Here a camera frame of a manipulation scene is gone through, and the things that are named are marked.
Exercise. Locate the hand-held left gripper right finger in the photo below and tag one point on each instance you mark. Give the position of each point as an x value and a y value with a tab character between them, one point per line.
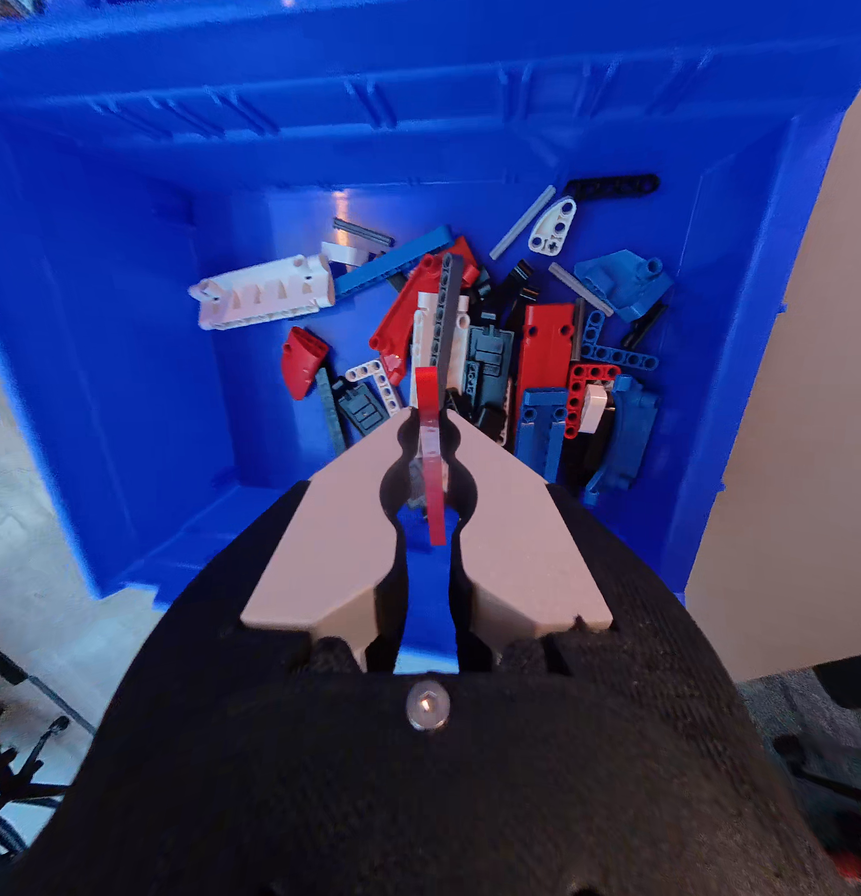
528	553

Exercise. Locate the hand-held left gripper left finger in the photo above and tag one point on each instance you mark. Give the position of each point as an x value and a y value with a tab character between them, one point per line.
325	553

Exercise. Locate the thin red lego beam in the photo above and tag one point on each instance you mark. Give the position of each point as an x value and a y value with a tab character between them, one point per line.
430	448

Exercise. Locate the heap of larger lego parts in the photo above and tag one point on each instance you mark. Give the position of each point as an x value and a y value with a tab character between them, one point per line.
528	350

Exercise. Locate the blue bin with code sticker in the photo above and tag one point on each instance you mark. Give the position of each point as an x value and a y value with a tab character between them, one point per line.
157	385

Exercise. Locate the black chair base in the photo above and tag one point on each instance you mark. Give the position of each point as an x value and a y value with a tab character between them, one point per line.
17	770

